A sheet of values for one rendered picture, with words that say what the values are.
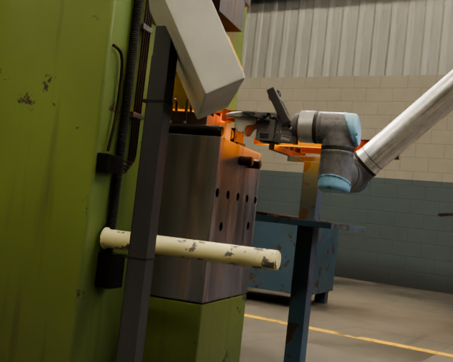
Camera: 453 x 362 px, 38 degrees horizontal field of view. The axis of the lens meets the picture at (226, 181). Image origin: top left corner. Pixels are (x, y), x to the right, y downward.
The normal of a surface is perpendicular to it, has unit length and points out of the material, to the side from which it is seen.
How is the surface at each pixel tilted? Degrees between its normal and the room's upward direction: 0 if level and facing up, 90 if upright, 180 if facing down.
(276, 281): 90
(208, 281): 90
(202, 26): 90
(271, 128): 90
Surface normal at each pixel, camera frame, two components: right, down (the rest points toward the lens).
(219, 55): 0.09, -0.04
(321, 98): -0.51, -0.10
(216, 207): 0.93, 0.08
